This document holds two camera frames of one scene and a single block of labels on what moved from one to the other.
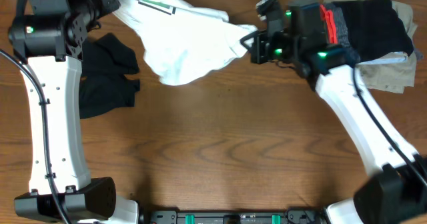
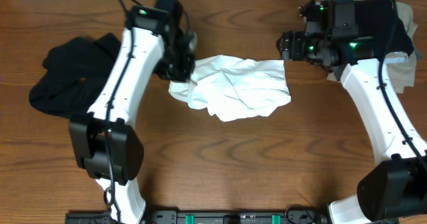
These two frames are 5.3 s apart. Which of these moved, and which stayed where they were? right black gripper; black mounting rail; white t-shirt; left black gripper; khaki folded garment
Moved: white t-shirt; left black gripper; right black gripper
Stayed: khaki folded garment; black mounting rail
